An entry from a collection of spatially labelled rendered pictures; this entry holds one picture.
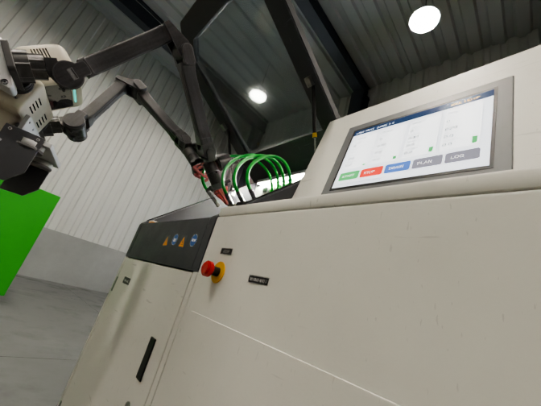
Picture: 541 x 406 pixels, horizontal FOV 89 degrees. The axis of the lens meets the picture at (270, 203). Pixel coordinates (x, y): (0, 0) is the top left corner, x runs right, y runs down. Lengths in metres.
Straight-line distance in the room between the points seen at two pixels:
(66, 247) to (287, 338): 7.22
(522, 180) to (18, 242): 4.26
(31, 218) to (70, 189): 3.40
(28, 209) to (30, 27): 5.07
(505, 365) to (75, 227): 7.55
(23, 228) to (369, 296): 4.09
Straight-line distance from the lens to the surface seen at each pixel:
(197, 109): 1.18
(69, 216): 7.58
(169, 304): 0.85
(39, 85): 1.19
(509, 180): 0.42
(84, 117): 1.47
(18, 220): 4.25
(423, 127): 0.91
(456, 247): 0.39
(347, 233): 0.46
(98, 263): 7.75
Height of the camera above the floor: 0.76
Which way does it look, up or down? 20 degrees up
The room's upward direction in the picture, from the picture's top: 16 degrees clockwise
